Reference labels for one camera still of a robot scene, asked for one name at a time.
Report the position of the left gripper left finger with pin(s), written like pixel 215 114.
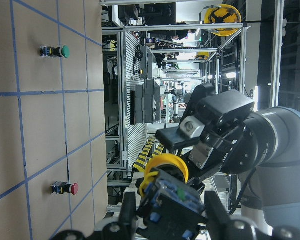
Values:
pixel 128 217

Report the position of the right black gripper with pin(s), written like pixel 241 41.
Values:
pixel 213 124

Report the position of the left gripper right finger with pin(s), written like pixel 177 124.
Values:
pixel 217 216

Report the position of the yellow push button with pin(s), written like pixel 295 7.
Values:
pixel 169 207

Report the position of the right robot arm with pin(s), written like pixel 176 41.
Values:
pixel 261 147

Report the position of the red push button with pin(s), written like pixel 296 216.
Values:
pixel 60 187

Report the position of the green push button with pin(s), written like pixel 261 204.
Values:
pixel 55 52

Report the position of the yellow hard hat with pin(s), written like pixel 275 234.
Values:
pixel 222 14

